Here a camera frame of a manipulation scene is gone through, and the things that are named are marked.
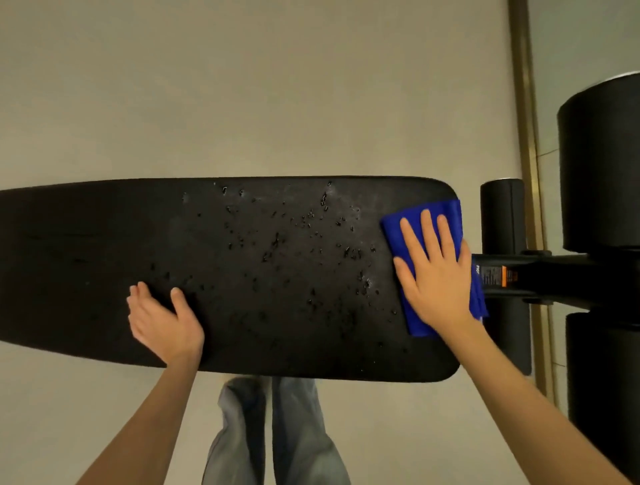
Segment black padded workout bench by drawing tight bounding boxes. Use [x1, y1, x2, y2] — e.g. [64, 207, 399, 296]
[0, 175, 461, 383]

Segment person's right forearm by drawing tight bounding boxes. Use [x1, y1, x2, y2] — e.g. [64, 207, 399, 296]
[440, 319, 632, 485]

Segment person's left forearm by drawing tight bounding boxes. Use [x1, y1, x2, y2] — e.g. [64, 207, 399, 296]
[76, 351, 202, 485]

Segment small black foam roller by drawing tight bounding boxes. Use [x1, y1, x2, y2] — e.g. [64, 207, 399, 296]
[482, 299, 533, 376]
[480, 178, 527, 255]

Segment light blue jeans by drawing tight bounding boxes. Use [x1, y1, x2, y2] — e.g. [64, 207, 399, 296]
[202, 376, 352, 485]

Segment large black foam roller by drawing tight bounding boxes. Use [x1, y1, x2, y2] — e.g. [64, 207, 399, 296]
[565, 312, 640, 483]
[557, 71, 640, 254]

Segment blue microfiber cloth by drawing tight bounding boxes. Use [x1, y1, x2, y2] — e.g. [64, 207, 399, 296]
[380, 199, 489, 338]

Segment black metal bench frame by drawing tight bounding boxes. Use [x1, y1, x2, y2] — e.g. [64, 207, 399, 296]
[471, 249, 640, 311]

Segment person's right hand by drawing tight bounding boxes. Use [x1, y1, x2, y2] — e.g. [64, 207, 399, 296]
[393, 209, 482, 336]

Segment person's left hand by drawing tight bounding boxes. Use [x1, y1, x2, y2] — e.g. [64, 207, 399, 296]
[126, 281, 205, 369]

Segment brass floor trim strip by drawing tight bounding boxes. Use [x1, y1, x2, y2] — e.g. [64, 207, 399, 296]
[507, 0, 559, 406]

